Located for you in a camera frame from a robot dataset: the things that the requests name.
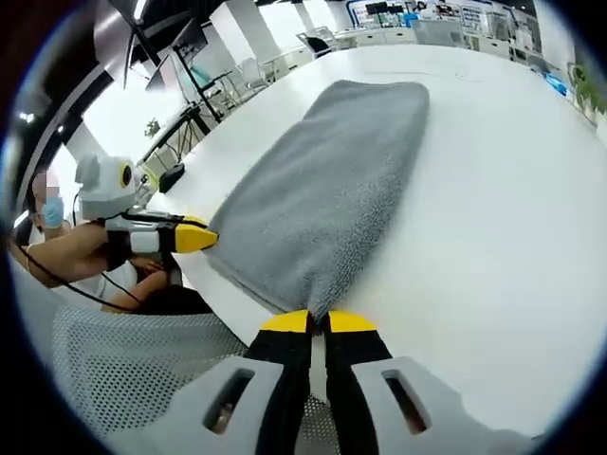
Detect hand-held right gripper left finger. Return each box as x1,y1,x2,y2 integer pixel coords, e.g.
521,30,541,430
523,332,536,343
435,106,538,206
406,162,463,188
120,310,315,455

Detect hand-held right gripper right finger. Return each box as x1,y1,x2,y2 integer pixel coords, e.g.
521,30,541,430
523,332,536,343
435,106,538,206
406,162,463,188
324,310,546,455

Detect grey towel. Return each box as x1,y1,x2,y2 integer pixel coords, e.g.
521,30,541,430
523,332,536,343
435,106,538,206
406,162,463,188
206,79,432,319

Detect person's left hand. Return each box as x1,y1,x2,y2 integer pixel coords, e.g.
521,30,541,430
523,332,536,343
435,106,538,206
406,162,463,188
84,220,167,276

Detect small black device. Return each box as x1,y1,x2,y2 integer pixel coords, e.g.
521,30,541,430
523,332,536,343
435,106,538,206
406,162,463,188
158,164,186,194

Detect blue face mask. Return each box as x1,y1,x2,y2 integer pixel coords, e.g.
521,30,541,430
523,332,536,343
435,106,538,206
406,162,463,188
41,195,66,228

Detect person's dark trousers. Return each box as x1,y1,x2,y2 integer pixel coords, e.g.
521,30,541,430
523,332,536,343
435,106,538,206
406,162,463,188
135,285,214,317

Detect person's white shirt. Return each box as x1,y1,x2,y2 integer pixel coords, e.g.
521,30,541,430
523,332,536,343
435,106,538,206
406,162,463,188
70,263,139,312

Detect black laptop stand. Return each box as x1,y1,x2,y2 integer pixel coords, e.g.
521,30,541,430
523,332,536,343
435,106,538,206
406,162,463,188
171,45,224,125

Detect grey mesh office chair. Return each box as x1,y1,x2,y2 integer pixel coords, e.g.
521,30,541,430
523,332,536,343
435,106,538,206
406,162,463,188
50,302,333,455

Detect white table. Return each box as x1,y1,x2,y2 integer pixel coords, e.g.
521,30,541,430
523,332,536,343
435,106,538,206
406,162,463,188
137,44,607,442

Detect white and black office chair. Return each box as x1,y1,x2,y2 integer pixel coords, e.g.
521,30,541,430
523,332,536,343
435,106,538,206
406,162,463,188
298,26,340,53

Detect white low cabinet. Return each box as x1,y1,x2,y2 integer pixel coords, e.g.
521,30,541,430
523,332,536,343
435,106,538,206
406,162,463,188
350,26,418,48

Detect blue packet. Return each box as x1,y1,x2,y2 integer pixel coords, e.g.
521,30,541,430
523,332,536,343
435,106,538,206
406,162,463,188
543,73,573,98

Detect green potted plant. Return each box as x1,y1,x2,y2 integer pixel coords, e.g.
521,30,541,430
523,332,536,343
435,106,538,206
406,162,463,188
568,61,607,127

